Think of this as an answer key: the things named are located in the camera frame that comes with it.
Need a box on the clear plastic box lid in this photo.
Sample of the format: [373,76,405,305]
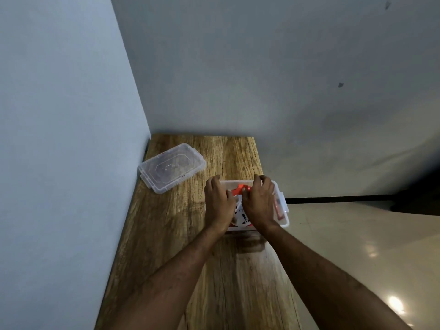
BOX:
[137,143,207,195]

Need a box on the clear plastic storage box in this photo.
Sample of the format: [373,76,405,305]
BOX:
[219,179,290,234]

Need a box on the black baseboard strip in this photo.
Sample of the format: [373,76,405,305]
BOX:
[285,195,396,205]

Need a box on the red packet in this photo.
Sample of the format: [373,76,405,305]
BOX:
[274,197,288,224]

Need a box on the person's right hand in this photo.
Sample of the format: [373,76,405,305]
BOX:
[241,174,281,235]

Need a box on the person's left hand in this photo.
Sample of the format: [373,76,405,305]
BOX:
[204,174,238,234]

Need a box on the orange white extension cord reel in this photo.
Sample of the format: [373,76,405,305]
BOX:
[228,183,256,231]

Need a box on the person's left forearm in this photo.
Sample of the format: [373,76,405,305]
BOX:
[109,226,230,330]

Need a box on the person's right forearm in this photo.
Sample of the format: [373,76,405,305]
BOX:
[256,221,414,330]

